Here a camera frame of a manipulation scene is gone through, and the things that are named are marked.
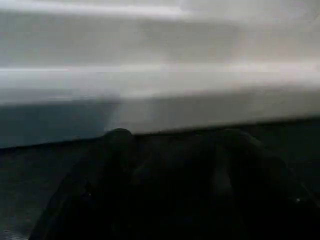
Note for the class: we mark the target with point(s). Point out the white plastic table top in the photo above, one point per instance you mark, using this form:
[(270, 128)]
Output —
[(160, 65)]

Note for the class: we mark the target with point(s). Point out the black plastic mat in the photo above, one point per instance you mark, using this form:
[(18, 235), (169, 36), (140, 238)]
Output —
[(30, 175)]

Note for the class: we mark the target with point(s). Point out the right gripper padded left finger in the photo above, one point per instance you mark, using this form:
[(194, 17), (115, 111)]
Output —
[(90, 190)]

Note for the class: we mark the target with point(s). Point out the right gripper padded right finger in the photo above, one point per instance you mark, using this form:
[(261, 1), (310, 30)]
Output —
[(265, 190)]

